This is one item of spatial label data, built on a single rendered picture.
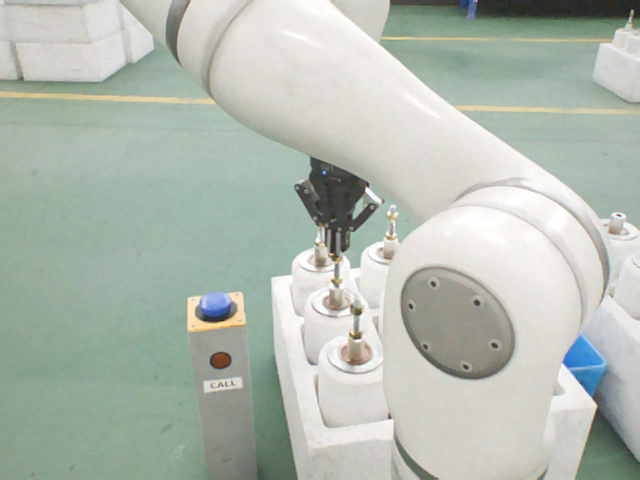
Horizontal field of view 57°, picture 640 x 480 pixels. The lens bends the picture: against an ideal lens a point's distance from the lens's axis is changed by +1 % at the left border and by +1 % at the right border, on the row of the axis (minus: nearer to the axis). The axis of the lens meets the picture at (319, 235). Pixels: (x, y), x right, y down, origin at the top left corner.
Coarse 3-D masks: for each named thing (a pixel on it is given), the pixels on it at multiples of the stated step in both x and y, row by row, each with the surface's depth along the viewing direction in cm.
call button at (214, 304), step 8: (208, 296) 73; (216, 296) 73; (224, 296) 73; (200, 304) 72; (208, 304) 72; (216, 304) 72; (224, 304) 72; (208, 312) 71; (216, 312) 71; (224, 312) 72
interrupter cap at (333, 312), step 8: (328, 288) 88; (320, 296) 86; (328, 296) 87; (344, 296) 87; (352, 296) 86; (312, 304) 84; (320, 304) 85; (328, 304) 85; (344, 304) 85; (320, 312) 83; (328, 312) 83; (336, 312) 83; (344, 312) 83
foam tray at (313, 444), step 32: (288, 288) 101; (352, 288) 101; (288, 320) 93; (288, 352) 87; (288, 384) 89; (576, 384) 81; (288, 416) 94; (320, 416) 76; (576, 416) 78; (320, 448) 72; (352, 448) 73; (384, 448) 74; (576, 448) 81
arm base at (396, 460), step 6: (396, 450) 35; (396, 456) 35; (390, 462) 37; (396, 462) 35; (402, 462) 34; (390, 468) 37; (396, 468) 36; (402, 468) 35; (408, 468) 34; (390, 474) 37; (396, 474) 36; (402, 474) 35; (408, 474) 34; (414, 474) 33; (546, 474) 34
